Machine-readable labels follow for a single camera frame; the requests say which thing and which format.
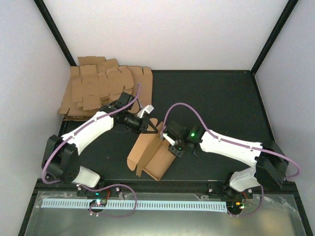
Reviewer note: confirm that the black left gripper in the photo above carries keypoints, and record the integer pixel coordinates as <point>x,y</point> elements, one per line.
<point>143,126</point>

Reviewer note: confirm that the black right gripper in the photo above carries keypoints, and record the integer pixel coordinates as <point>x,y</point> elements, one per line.
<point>178,154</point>

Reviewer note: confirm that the brown cardboard box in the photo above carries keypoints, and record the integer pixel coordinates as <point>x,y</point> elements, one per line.
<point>150,154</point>

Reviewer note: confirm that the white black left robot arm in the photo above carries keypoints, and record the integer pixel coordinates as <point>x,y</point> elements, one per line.
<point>61,157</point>

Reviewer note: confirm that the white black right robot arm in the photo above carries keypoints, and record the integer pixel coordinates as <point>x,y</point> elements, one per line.
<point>263,167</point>

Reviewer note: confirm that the stack of flat cardboard blanks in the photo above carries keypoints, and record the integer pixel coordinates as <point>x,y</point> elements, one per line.
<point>97,81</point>

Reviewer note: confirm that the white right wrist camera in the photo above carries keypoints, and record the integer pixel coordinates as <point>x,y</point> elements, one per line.
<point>165,136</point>

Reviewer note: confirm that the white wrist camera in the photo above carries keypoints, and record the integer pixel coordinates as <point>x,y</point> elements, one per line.
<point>165,136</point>
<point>145,111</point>

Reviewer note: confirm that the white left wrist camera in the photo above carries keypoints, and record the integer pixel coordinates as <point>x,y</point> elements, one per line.
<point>145,111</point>

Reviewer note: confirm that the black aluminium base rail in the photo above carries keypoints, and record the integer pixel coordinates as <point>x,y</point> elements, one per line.
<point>218,189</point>

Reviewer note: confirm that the white slotted cable duct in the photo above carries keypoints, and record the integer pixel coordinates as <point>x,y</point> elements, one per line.
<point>132,204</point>

